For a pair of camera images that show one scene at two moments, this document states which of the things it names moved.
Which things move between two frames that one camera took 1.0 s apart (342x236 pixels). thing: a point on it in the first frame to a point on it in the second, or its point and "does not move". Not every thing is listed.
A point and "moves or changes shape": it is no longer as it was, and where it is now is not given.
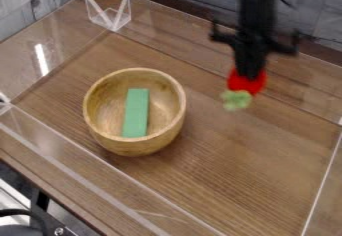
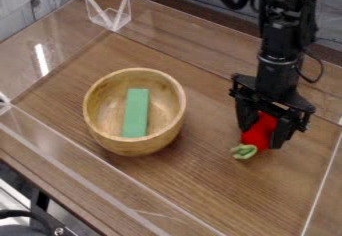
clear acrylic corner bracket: [109, 18] does not move
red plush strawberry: [240, 84] moves or changes shape
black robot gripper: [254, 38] to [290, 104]
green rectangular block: [136, 113] does not move
